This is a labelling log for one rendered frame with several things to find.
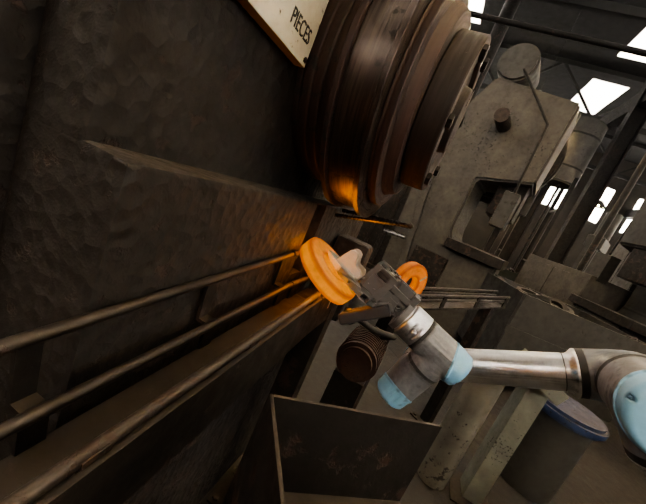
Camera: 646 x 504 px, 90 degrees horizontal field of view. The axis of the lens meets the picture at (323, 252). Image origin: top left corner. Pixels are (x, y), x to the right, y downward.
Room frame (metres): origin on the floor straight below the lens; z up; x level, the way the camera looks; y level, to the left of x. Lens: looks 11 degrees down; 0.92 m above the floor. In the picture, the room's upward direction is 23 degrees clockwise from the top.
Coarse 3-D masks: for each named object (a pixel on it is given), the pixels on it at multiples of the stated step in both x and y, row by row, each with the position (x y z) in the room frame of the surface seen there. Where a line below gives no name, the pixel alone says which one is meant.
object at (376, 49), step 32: (384, 0) 0.50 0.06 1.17; (416, 0) 0.48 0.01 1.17; (384, 32) 0.49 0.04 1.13; (352, 64) 0.50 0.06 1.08; (384, 64) 0.47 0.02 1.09; (352, 96) 0.50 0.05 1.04; (384, 96) 0.50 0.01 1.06; (352, 128) 0.52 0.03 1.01; (352, 160) 0.54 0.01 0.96; (352, 192) 0.59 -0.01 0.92
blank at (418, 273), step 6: (408, 264) 1.09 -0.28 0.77; (414, 264) 1.09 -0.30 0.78; (420, 264) 1.12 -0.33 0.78; (396, 270) 1.08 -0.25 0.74; (402, 270) 1.07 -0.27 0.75; (408, 270) 1.07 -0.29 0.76; (414, 270) 1.09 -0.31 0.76; (420, 270) 1.11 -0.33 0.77; (426, 270) 1.13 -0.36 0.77; (402, 276) 1.06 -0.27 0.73; (408, 276) 1.08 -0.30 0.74; (414, 276) 1.10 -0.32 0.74; (420, 276) 1.12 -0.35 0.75; (426, 276) 1.14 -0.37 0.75; (414, 282) 1.14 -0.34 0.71; (420, 282) 1.13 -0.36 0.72; (426, 282) 1.15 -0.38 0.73; (414, 288) 1.13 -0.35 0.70; (420, 288) 1.14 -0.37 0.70
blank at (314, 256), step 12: (312, 240) 0.68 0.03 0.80; (300, 252) 0.66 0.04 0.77; (312, 252) 0.64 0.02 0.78; (324, 252) 0.69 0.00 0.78; (312, 264) 0.62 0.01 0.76; (324, 264) 0.64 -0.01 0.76; (312, 276) 0.62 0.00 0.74; (324, 276) 0.61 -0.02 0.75; (336, 276) 0.71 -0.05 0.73; (324, 288) 0.61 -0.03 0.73; (336, 288) 0.62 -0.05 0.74; (348, 288) 0.67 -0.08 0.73; (336, 300) 0.63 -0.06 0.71; (348, 300) 0.66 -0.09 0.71
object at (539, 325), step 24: (480, 288) 2.93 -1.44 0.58; (504, 288) 2.57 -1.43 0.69; (528, 288) 3.09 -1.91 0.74; (504, 312) 2.40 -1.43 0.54; (528, 312) 2.30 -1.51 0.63; (552, 312) 2.29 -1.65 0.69; (576, 312) 3.08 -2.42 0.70; (504, 336) 2.30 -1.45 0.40; (528, 336) 2.29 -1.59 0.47; (552, 336) 2.29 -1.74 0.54; (576, 336) 2.29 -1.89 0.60; (600, 336) 2.28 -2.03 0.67; (624, 336) 2.28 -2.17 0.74; (600, 408) 2.28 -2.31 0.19
